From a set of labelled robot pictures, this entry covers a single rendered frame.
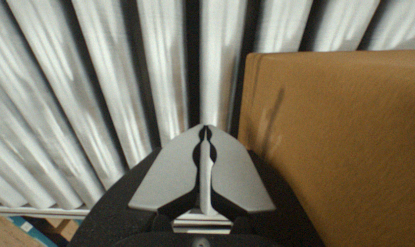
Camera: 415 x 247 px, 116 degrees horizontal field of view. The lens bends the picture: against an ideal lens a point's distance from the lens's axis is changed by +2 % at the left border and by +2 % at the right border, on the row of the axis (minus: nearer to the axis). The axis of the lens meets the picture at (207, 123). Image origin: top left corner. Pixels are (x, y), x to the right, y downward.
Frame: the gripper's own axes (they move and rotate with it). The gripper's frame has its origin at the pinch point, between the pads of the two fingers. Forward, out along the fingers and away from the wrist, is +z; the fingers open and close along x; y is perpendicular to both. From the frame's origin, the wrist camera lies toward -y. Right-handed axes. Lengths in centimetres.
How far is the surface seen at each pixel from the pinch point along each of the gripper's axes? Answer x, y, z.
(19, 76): -23.0, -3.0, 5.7
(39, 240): -110, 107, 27
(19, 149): -30.2, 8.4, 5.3
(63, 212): -33.0, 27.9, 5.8
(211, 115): 0.8, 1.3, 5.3
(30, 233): -110, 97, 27
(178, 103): -3.7, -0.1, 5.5
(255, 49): 5.5, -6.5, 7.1
